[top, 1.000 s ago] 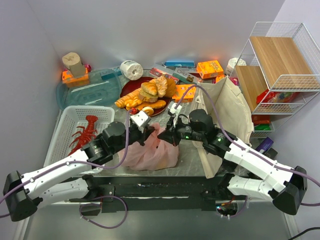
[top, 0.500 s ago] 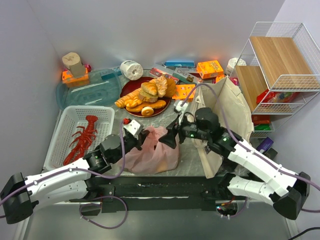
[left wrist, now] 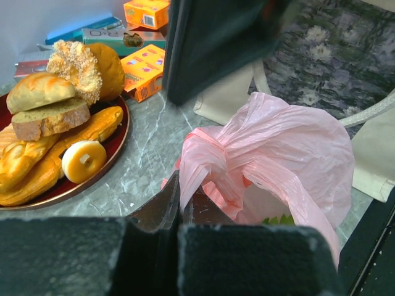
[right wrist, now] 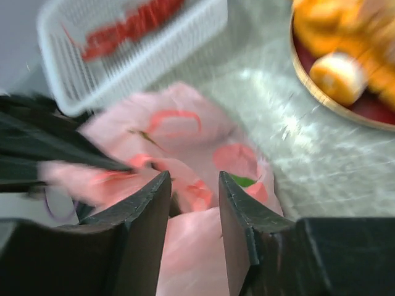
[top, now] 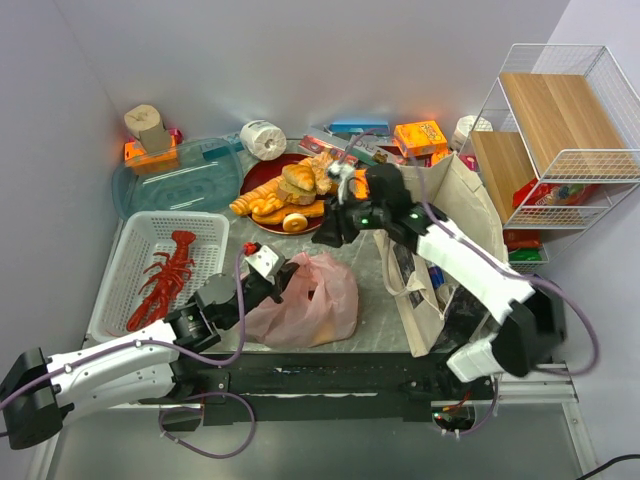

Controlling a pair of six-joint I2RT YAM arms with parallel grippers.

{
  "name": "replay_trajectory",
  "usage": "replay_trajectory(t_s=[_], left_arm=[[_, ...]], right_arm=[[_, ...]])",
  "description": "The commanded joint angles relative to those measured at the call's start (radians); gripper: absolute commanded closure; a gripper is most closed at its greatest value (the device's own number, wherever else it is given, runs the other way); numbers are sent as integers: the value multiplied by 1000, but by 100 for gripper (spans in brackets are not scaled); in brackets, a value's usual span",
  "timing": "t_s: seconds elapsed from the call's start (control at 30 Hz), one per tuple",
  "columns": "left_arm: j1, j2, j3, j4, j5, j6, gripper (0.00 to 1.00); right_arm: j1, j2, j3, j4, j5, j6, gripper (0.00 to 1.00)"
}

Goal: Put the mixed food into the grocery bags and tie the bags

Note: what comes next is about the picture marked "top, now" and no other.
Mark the red snack packet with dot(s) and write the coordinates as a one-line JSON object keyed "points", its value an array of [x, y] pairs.
{"points": [[522, 239]]}

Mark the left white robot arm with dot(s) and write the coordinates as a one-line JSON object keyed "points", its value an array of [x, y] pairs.
{"points": [[40, 394]]}

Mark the orange snack box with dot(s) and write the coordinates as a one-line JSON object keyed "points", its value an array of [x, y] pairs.
{"points": [[419, 138]]}

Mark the green snack packet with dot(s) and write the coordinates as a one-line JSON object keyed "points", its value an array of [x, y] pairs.
{"points": [[525, 255]]}

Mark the white perforated plastic basket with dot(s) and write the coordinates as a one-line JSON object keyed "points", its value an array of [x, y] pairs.
{"points": [[144, 236]]}

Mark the sesame bread bun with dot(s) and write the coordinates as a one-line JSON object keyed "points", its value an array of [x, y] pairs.
{"points": [[320, 164]]}

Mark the orange box under roll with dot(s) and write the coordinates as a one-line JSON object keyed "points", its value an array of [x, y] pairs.
{"points": [[143, 163]]}

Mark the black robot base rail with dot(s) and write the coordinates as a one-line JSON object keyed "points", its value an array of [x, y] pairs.
{"points": [[321, 386]]}

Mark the brown toilet paper roll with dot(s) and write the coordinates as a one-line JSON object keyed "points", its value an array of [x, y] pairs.
{"points": [[146, 125]]}

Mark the red candy bag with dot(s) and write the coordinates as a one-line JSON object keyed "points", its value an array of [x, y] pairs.
{"points": [[537, 193]]}

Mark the white paper cup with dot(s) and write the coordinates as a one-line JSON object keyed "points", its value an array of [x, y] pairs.
{"points": [[464, 126]]}

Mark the beige canvas tote bag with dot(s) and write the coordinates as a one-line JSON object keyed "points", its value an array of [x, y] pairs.
{"points": [[469, 250]]}

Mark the pink plastic grocery bag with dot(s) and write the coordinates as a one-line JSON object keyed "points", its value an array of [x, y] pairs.
{"points": [[319, 306]]}

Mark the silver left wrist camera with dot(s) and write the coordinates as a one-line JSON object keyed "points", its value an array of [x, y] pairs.
{"points": [[266, 261]]}

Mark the white wire shelf rack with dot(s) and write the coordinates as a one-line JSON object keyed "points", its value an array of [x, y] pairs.
{"points": [[561, 113]]}

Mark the sliced brown bread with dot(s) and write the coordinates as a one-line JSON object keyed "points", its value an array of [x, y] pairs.
{"points": [[291, 194]]}

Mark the white toilet paper roll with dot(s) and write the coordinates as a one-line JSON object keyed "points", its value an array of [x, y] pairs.
{"points": [[263, 140]]}

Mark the red round plate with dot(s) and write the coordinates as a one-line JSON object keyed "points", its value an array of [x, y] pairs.
{"points": [[265, 171]]}

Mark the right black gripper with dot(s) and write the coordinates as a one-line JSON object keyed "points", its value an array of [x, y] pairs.
{"points": [[338, 224]]}

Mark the croissant bread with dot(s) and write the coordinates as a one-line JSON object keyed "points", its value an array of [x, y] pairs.
{"points": [[299, 176]]}

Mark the red toy lobster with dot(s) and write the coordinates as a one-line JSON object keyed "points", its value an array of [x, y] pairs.
{"points": [[168, 281]]}

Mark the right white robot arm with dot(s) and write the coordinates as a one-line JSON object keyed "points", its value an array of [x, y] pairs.
{"points": [[531, 323]]}

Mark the red toothpaste box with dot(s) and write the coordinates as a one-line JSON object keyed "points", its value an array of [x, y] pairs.
{"points": [[334, 147]]}

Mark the white RIO box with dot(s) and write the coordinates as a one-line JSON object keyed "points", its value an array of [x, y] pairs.
{"points": [[369, 153]]}

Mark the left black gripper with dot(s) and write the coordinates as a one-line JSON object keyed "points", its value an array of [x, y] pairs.
{"points": [[282, 276]]}

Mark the teal plastic tray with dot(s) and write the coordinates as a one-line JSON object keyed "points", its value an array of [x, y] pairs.
{"points": [[206, 178]]}

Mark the twisted orange bread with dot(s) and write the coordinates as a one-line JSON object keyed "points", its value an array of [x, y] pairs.
{"points": [[260, 201]]}

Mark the small white glazed bun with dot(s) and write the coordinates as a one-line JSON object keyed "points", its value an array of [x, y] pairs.
{"points": [[294, 222]]}

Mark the blue flat box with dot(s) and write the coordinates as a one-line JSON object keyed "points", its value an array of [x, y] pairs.
{"points": [[357, 127]]}

